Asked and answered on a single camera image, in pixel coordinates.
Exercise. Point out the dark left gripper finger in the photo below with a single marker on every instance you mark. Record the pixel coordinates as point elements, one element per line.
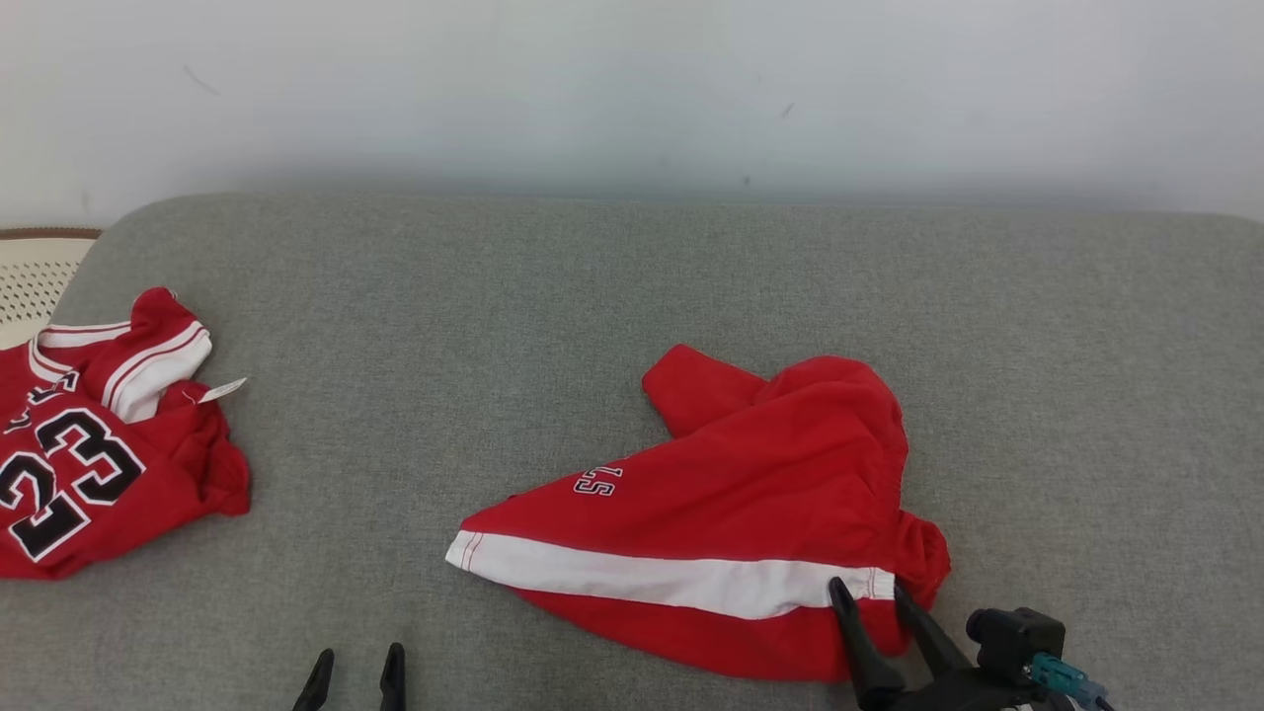
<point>393,681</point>
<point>316,686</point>

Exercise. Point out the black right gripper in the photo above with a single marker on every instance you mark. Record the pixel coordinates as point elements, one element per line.
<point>958,696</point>

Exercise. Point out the red white-striped shorts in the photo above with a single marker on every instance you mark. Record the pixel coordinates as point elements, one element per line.
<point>750,494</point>

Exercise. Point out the red number 23 jersey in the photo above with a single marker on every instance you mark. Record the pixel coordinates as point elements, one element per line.
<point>148,474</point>

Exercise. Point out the cream perforated laundry basket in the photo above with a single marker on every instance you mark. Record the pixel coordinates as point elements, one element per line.
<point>30,281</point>

